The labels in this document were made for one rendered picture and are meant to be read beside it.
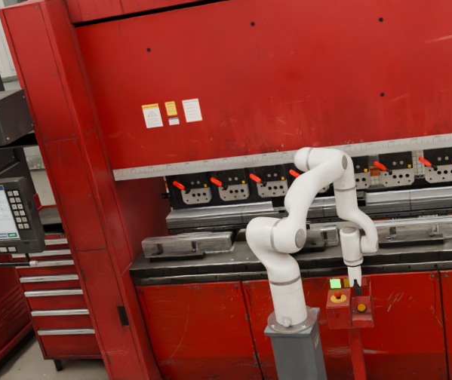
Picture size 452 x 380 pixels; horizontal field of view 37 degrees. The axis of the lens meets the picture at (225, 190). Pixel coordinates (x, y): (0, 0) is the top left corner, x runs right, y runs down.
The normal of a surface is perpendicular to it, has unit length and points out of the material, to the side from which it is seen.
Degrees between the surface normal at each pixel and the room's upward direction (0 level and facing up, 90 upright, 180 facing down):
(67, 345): 90
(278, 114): 90
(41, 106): 90
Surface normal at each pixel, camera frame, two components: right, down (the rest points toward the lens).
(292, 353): -0.33, 0.39
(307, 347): 0.42, 0.24
